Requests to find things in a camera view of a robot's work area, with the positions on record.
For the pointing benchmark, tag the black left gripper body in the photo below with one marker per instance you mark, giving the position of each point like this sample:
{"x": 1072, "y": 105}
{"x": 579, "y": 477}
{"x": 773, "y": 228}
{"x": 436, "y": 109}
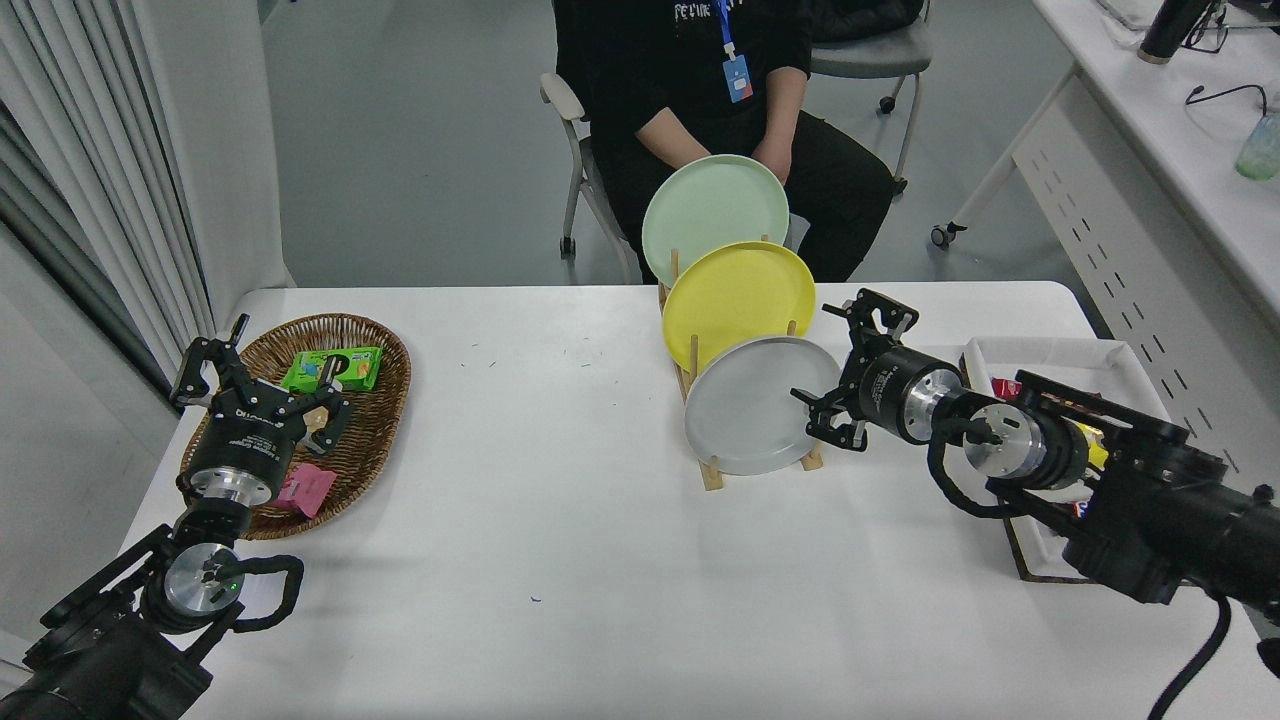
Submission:
{"x": 245, "y": 435}

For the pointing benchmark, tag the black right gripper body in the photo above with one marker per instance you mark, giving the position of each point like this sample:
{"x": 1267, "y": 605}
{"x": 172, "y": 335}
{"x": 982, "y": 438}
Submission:
{"x": 880, "y": 392}

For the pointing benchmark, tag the grey plate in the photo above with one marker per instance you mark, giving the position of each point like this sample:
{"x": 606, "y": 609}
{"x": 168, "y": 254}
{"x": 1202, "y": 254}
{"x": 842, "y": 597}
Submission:
{"x": 745, "y": 410}

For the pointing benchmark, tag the person's right forearm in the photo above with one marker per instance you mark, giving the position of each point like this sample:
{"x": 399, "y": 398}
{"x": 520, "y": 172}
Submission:
{"x": 662, "y": 133}

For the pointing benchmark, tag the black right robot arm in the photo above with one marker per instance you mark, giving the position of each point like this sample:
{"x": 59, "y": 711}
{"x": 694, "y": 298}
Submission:
{"x": 1150, "y": 500}

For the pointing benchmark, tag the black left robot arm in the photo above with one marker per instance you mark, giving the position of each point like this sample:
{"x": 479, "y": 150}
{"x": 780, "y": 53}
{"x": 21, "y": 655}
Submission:
{"x": 110, "y": 650}

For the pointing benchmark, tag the person's left forearm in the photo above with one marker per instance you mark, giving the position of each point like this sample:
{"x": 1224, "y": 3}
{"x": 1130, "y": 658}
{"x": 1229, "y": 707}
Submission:
{"x": 785, "y": 110}

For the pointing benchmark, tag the wooden plate rack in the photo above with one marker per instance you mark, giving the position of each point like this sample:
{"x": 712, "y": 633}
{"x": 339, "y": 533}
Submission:
{"x": 711, "y": 476}

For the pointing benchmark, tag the yellow plate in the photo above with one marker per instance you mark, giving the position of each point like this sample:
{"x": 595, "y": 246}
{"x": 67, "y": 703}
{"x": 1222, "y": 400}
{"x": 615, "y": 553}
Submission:
{"x": 735, "y": 295}

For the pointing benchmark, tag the pale green plate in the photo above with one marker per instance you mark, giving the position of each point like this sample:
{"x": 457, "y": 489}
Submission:
{"x": 710, "y": 210}

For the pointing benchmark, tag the person's left hand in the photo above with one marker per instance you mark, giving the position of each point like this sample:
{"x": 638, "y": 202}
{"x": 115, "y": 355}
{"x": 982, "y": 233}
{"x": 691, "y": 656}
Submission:
{"x": 775, "y": 160}

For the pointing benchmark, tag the brown wicker basket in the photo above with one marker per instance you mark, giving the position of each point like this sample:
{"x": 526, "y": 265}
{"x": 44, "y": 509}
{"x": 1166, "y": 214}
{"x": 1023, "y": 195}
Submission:
{"x": 375, "y": 430}

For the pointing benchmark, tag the green snack packet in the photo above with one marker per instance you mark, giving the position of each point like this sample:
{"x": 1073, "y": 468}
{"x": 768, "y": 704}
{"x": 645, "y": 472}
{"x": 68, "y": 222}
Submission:
{"x": 300, "y": 376}

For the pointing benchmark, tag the pink snack packet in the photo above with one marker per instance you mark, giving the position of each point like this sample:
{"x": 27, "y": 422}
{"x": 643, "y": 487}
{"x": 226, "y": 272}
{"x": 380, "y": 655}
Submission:
{"x": 305, "y": 490}

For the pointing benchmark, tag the red snack bar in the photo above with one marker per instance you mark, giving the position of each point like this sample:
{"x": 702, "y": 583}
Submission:
{"x": 1005, "y": 388}

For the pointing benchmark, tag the white rectangular tray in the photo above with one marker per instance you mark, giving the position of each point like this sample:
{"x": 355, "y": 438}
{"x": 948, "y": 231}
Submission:
{"x": 1080, "y": 360}

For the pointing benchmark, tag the yellow snack packet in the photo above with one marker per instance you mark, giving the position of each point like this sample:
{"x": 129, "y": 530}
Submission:
{"x": 1095, "y": 445}

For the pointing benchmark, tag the grey white curtain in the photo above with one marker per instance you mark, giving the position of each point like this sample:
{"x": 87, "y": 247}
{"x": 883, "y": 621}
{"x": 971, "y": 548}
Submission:
{"x": 60, "y": 150}

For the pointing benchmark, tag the grey wheeled office chair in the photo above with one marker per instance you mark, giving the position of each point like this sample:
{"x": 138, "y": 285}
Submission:
{"x": 870, "y": 60}

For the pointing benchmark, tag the black garment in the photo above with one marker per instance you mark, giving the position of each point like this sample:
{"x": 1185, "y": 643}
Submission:
{"x": 870, "y": 20}

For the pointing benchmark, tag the person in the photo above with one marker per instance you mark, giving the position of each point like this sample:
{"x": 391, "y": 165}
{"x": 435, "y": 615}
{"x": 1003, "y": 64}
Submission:
{"x": 650, "y": 80}

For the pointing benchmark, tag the white side desk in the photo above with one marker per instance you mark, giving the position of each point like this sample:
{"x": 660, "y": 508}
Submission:
{"x": 1150, "y": 130}

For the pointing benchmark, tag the grey chair with beige armrest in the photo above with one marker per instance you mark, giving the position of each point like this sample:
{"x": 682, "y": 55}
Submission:
{"x": 558, "y": 92}

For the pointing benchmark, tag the black flask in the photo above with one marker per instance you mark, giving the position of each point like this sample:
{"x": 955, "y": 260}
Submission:
{"x": 1165, "y": 30}

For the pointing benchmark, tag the translucent green bottle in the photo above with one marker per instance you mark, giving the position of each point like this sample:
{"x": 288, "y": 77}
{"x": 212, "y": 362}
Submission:
{"x": 1258, "y": 150}

